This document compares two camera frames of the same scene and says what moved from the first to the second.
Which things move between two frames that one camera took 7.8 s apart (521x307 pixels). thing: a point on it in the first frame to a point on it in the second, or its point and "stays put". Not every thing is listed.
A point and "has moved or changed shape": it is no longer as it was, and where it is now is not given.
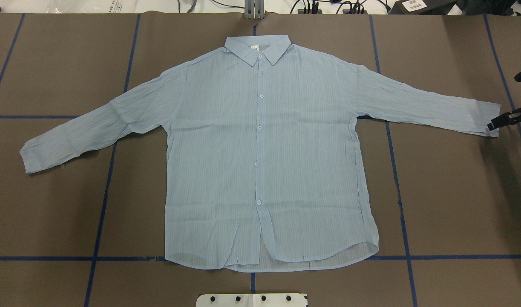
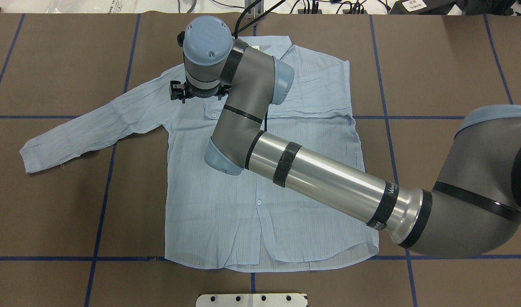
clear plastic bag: x=90 y=6 stays put
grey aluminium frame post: x=254 y=9 stays put
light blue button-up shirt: x=264 y=169 has moved or changed shape
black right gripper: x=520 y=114 to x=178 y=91
